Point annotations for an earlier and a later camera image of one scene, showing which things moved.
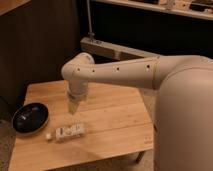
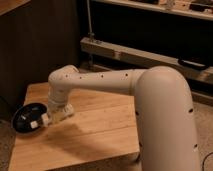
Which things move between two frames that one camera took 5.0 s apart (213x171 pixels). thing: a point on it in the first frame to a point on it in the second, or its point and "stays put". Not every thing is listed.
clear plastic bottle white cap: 67,132 to 51,119
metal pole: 90,33 stays put
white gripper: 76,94 to 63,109
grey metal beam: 112,50 stays put
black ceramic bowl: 29,118 stays put
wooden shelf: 200,9 stays put
